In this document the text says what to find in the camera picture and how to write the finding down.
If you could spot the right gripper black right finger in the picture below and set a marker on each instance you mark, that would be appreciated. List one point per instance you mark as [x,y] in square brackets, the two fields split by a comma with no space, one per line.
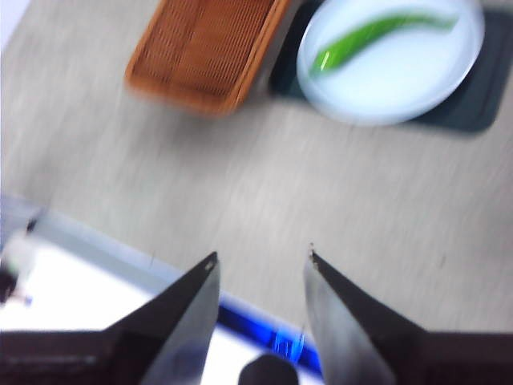
[360,341]

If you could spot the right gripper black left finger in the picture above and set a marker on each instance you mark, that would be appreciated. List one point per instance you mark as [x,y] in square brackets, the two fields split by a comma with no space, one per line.
[160,345]

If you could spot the blue round plate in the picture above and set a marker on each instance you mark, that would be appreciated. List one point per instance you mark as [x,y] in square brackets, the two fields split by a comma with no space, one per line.
[384,84]

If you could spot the green pepper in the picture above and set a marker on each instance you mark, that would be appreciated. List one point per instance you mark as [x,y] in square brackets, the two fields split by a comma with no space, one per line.
[352,40]

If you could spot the blue strip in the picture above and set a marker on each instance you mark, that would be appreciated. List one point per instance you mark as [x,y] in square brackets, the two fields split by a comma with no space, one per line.
[248,321]

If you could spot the black rounded knob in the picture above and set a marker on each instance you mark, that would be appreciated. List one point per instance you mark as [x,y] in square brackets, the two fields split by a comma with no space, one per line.
[268,371]

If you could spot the black rectangular tray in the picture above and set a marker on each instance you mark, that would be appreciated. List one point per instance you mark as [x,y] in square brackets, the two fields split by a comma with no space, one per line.
[481,100]

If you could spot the brown wicker basket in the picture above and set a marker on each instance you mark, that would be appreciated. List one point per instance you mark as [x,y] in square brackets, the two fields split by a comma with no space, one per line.
[204,52]

